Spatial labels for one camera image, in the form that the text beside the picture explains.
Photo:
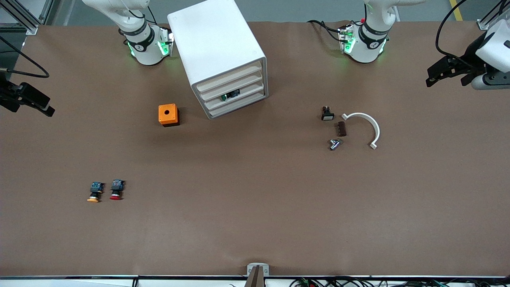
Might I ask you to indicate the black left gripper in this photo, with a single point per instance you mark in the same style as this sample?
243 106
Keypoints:
471 56

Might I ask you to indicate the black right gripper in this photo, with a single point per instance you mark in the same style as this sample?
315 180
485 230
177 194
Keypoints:
8 95

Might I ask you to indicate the green push button switch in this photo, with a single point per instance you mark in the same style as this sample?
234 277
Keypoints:
230 95

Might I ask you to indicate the white plastic drawer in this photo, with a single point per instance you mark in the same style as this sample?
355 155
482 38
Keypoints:
247 91
247 71
247 101
247 81

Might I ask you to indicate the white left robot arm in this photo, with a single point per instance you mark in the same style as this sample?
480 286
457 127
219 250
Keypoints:
364 50

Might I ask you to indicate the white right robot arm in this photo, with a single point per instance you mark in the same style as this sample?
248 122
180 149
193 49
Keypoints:
145 52

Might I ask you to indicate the black white push button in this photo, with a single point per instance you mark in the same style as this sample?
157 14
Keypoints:
327 115

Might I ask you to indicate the white drawer cabinet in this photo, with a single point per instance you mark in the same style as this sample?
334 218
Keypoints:
211 40

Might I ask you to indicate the brown terminal block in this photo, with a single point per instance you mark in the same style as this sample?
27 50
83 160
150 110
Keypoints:
340 128

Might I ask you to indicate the aluminium frame profile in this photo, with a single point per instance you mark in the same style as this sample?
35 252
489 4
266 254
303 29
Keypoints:
28 22
488 20

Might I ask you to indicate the white curved plastic bracket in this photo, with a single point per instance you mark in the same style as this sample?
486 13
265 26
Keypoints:
374 127

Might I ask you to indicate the yellow push button switch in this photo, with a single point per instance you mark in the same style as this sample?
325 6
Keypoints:
95 189

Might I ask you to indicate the red push button switch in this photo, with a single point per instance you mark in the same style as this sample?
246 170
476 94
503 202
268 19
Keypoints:
116 187

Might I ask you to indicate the orange button enclosure box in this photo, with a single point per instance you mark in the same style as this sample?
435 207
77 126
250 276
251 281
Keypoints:
162 115

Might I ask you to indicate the silver key switch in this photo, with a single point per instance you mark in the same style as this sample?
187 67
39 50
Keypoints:
334 144

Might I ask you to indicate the white table edge rail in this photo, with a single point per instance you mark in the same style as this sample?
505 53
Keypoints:
79 281

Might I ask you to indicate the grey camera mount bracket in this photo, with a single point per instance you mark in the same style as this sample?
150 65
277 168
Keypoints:
252 270

